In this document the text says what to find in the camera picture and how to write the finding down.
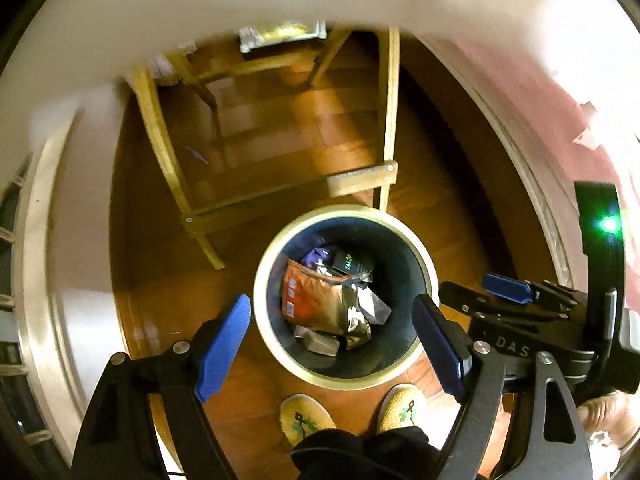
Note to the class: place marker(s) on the pink cardboard box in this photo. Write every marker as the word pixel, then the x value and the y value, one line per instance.
pixel 320 342

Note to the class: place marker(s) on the orange snack packet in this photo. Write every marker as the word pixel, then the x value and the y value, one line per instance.
pixel 305 295

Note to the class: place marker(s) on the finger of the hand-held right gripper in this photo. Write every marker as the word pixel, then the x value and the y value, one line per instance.
pixel 460 297
pixel 505 285

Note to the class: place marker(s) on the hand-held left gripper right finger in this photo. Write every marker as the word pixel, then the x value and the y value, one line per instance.
pixel 440 345

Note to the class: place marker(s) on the white plastic basket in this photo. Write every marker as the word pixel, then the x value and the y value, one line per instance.
pixel 280 40

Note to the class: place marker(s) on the purple plastic bag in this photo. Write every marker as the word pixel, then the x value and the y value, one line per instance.
pixel 317 259

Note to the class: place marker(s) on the person's dark trouser legs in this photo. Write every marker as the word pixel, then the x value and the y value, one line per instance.
pixel 350 455

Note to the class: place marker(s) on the person's right hand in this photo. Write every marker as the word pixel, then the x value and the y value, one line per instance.
pixel 610 415

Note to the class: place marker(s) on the pink bed blanket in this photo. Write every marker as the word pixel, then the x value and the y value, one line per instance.
pixel 575 85

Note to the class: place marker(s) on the wooden table frame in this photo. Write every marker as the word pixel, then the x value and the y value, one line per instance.
pixel 160 135

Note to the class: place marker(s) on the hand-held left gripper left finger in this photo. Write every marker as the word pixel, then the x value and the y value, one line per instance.
pixel 225 345

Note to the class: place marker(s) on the yellow slipper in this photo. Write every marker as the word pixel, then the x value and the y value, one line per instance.
pixel 305 417
pixel 400 407

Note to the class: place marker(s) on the blue bin with cream rim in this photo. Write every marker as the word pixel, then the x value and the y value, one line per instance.
pixel 400 280

